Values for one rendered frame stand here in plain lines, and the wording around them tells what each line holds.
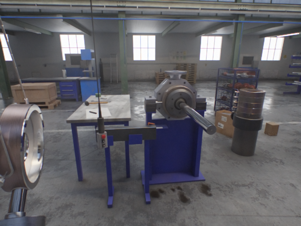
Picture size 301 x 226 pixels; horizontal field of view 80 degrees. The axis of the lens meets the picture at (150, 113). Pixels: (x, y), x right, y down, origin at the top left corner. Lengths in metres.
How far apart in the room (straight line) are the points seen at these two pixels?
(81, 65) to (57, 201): 10.36
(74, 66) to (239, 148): 10.99
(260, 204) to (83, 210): 1.95
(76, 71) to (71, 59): 0.77
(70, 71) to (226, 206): 11.59
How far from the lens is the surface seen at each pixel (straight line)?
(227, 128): 4.09
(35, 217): 0.82
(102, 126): 1.35
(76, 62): 12.56
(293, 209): 2.68
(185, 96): 1.99
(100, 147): 1.41
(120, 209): 2.21
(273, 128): 4.55
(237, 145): 3.41
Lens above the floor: 1.55
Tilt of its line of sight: 17 degrees down
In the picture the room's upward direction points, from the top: straight up
